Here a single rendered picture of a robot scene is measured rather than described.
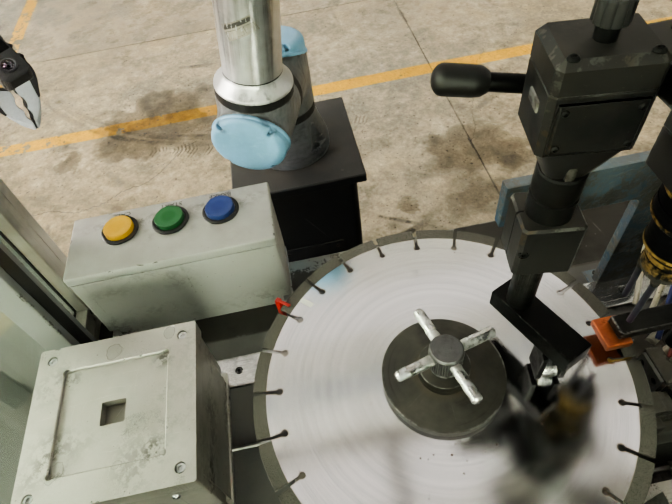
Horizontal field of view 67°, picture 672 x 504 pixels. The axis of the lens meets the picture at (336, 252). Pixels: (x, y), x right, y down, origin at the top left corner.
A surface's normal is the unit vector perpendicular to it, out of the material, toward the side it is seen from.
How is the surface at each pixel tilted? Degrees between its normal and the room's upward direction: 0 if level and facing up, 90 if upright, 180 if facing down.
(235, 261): 90
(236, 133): 98
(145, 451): 0
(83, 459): 0
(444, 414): 6
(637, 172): 90
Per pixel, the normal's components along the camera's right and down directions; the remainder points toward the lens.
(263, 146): -0.15, 0.86
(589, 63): -0.06, 0.12
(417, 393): -0.17, -0.56
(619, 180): 0.18, 0.76
